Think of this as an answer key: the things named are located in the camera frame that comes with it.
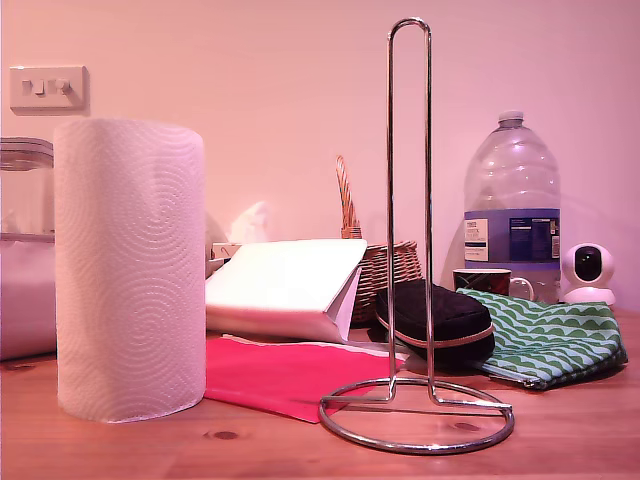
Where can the green wave pattern pouch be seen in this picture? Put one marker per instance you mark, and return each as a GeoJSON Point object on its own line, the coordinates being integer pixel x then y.
{"type": "Point", "coordinates": [550, 335]}

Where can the small candy cane box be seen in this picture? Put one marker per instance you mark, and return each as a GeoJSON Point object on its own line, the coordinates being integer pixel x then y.
{"type": "Point", "coordinates": [225, 250]}

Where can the clear storage jar with lid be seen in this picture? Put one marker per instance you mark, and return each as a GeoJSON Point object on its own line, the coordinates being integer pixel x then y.
{"type": "Point", "coordinates": [25, 190]}

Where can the small white round camera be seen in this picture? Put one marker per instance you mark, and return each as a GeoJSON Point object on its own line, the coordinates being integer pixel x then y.
{"type": "Point", "coordinates": [587, 265]}

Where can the white folded paper bag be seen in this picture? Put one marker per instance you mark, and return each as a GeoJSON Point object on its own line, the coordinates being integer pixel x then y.
{"type": "Point", "coordinates": [280, 280]}

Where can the large clear water bottle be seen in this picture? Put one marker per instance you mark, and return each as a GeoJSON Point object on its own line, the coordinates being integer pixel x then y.
{"type": "Point", "coordinates": [510, 175]}

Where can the white wall switch plate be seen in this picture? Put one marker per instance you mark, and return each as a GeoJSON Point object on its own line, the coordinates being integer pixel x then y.
{"type": "Point", "coordinates": [50, 102]}

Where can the white crumpled tissue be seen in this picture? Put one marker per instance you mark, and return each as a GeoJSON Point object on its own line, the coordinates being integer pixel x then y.
{"type": "Point", "coordinates": [252, 222]}

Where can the black zip case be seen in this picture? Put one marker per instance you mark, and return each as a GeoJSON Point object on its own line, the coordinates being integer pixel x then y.
{"type": "Point", "coordinates": [460, 320]}

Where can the white padded pouch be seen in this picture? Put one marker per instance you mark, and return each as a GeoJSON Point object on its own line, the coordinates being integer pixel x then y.
{"type": "Point", "coordinates": [25, 300]}

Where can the white paper towel roll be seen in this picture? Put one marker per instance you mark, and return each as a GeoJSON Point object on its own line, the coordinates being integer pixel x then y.
{"type": "Point", "coordinates": [130, 270]}

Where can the pink paper sheet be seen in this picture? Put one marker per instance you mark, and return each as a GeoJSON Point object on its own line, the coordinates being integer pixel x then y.
{"type": "Point", "coordinates": [280, 375]}

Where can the dark patterned mug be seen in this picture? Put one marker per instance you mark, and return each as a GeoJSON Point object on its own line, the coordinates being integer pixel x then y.
{"type": "Point", "coordinates": [480, 280]}

